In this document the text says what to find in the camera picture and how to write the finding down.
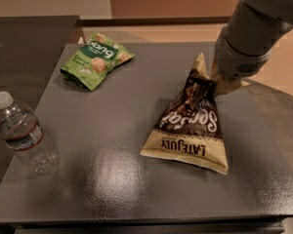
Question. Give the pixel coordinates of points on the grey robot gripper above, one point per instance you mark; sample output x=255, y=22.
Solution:
x=238, y=61

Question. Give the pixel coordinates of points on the brown Late July chip bag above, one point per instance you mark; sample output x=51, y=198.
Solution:
x=189, y=129

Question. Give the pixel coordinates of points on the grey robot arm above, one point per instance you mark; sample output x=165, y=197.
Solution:
x=245, y=43

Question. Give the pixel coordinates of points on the green rice chip bag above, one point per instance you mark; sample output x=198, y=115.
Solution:
x=88, y=67

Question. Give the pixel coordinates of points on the clear plastic water bottle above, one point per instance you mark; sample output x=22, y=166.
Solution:
x=22, y=133

